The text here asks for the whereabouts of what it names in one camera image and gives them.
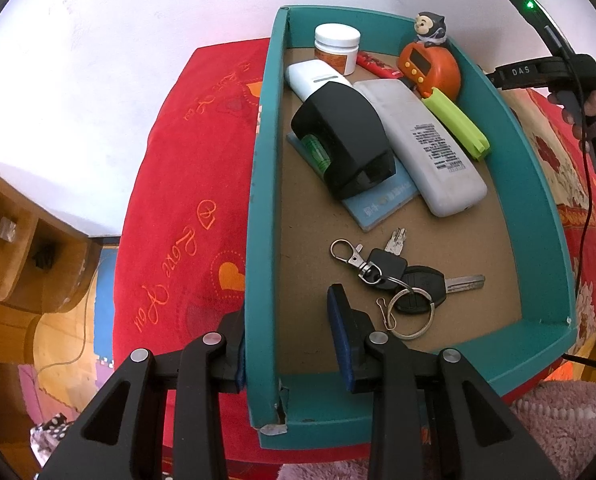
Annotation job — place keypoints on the wooden cabinet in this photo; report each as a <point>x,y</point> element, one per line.
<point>8,280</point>

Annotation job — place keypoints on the small green bottle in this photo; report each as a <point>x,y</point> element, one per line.
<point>318,152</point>

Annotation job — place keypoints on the black plastic device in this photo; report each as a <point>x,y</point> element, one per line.
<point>348,130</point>

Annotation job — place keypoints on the white plastic jar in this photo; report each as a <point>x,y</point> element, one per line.
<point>337,40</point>

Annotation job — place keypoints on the red printed lighter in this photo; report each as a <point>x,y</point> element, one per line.
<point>375,64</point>

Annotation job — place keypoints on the polka dot cloth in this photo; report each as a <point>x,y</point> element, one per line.
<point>48,430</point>

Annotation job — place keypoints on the teal cardboard box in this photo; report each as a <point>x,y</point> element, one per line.
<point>263,210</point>

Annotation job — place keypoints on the white handheld device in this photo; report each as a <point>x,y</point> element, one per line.
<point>308,77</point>

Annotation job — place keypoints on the small clear box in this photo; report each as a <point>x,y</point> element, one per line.
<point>8,229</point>

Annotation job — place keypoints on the blue tissue pack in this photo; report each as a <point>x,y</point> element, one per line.
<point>378,205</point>

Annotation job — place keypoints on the red printed blanket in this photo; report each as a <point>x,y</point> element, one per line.
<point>188,210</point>

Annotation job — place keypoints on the green utility knife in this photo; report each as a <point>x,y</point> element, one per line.
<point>458,125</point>

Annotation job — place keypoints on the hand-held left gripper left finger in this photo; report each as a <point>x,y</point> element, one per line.
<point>239,370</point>

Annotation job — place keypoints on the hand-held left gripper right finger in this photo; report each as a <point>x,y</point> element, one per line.
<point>339,330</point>

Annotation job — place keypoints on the blue foam floor mat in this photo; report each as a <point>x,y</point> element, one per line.
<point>103,310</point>

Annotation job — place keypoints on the bunch of keys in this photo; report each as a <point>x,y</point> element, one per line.
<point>418,285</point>

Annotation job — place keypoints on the white remote control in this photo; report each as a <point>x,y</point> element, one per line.
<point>428,150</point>

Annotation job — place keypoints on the small black object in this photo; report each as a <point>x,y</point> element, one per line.
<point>44,257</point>

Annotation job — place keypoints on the pink fluffy blanket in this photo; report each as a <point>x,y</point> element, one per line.
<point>553,410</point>

